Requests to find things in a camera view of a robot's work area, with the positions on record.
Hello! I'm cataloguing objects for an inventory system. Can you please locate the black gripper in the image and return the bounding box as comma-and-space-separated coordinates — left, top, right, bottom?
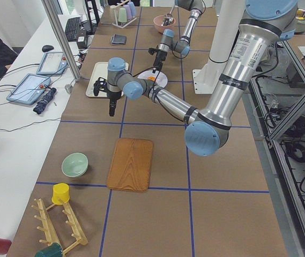
107, 91, 121, 116
152, 49, 168, 80

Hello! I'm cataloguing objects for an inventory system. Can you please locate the white ribbed plate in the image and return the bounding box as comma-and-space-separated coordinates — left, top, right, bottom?
138, 70, 168, 88

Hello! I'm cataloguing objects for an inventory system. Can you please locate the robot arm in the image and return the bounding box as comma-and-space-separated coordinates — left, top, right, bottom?
148, 1, 206, 73
105, 1, 297, 156

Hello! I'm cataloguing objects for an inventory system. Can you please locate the cream bear tray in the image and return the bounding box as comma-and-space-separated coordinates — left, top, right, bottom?
85, 61, 130, 99

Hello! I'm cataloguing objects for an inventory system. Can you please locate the brown wooden tray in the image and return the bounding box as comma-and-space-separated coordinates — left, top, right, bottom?
107, 138, 153, 193

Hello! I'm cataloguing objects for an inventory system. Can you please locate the small metal cup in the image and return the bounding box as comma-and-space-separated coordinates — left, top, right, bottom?
64, 84, 72, 94

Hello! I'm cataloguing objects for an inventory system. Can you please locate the folded grey cloth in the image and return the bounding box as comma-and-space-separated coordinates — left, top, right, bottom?
110, 34, 127, 46

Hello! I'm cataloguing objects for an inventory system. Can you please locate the pink bowl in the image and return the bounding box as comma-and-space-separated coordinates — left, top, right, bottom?
153, 15, 176, 34

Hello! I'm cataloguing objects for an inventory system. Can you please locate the metal scoop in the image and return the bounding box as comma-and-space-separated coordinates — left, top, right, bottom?
162, 5, 175, 26

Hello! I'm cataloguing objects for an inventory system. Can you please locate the sage green cup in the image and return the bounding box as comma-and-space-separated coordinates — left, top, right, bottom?
118, 7, 127, 23

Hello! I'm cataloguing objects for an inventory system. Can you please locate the lilac cup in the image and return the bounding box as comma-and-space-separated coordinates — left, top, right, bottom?
123, 4, 132, 20

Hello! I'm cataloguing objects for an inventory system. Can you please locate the mint green bowl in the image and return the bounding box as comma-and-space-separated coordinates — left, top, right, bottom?
61, 153, 88, 178

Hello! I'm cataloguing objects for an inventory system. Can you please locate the blue cup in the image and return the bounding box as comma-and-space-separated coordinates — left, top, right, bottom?
128, 2, 137, 17

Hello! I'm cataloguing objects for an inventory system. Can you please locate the folded dark blue umbrella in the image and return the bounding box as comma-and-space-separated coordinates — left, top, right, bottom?
33, 88, 57, 115

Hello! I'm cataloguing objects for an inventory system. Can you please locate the far teach pendant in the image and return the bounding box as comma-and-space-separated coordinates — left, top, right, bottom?
36, 51, 67, 75

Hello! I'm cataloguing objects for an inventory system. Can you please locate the teach pendant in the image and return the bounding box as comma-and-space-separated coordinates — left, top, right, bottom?
6, 73, 51, 105
36, 51, 67, 75

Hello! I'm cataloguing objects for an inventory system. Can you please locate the near teach pendant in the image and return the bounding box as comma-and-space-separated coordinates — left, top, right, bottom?
6, 73, 51, 105

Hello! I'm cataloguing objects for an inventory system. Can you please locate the black computer mouse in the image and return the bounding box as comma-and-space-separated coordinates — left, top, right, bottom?
42, 44, 54, 52

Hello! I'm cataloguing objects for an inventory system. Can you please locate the black keyboard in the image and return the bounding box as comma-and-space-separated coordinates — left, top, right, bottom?
64, 17, 81, 42

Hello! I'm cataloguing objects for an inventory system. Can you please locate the yellow cup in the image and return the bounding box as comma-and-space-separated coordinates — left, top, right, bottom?
51, 183, 70, 205

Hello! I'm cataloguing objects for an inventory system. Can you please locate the wooden cup rack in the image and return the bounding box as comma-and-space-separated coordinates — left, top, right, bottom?
31, 198, 88, 256

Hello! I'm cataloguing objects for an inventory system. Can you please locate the dark green cup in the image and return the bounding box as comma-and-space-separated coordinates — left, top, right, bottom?
35, 243, 63, 257

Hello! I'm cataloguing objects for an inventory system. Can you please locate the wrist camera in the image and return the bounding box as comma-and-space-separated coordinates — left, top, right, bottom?
148, 48, 159, 55
93, 77, 107, 97

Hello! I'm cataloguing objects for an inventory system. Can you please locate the white wire cup rack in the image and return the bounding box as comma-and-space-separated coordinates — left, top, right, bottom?
110, 0, 137, 28

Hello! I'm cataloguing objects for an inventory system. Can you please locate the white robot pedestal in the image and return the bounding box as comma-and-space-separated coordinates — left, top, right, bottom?
193, 0, 246, 94

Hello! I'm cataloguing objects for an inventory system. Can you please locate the aluminium frame post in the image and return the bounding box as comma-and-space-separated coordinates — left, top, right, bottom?
41, 0, 80, 82

